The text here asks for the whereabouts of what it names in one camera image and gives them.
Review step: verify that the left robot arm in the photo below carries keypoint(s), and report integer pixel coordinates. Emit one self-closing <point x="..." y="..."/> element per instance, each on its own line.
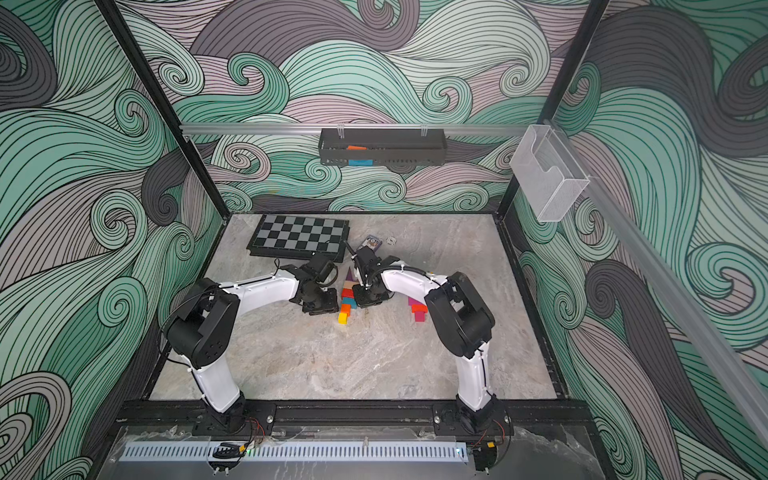
<point x="201" y="327"/>

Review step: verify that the white slotted cable duct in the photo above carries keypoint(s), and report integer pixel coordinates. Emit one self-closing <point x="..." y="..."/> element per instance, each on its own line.
<point x="301" y="451"/>

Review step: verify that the black grey chessboard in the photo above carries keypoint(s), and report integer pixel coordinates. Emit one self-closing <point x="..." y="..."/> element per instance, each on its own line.
<point x="299" y="237"/>

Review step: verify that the clear plastic wall box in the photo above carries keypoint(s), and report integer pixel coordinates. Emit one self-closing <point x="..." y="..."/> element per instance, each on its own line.
<point x="547" y="169"/>

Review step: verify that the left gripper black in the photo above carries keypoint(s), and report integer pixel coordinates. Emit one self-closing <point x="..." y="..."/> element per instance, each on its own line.
<point x="331" y="308"/>

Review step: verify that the aluminium rail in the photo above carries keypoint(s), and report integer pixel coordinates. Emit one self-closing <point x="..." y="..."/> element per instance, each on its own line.
<point x="737" y="381"/>
<point x="274" y="128"/>

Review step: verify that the aluminium back rail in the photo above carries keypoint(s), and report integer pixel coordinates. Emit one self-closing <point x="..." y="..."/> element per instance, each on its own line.
<point x="274" y="128"/>

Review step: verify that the blue playing card box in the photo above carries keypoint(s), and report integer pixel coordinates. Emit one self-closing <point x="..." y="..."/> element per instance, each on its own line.
<point x="372" y="242"/>

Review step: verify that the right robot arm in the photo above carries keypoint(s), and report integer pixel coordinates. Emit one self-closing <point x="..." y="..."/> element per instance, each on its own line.
<point x="461" y="318"/>

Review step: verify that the aluminium right rail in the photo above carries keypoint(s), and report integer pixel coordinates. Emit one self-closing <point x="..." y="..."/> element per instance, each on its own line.
<point x="737" y="381"/>

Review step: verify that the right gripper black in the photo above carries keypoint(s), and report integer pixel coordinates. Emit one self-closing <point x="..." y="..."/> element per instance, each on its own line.
<point x="369" y="297"/>

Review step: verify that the black wall tray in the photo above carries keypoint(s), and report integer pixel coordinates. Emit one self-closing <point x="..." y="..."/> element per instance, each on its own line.
<point x="389" y="147"/>

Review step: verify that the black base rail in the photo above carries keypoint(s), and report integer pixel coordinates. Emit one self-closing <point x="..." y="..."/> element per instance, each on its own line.
<point x="441" y="417"/>

